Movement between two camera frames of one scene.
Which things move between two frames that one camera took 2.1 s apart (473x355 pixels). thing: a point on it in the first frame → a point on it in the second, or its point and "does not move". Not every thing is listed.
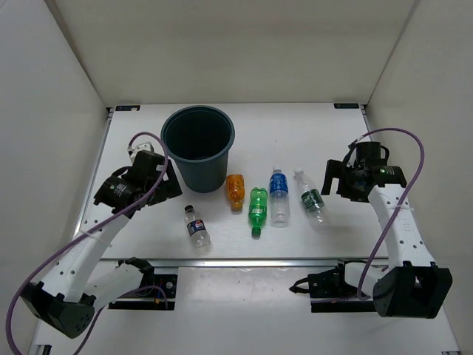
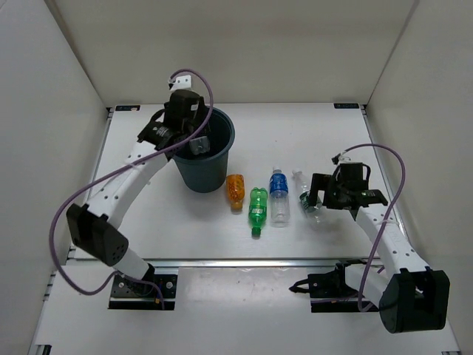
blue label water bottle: (279, 199) does not move
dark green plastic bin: (199, 138) does not move
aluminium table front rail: (244, 262) does not move
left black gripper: (170, 187) → (200, 112)
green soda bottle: (257, 210) does not move
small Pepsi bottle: (196, 228) → (199, 145)
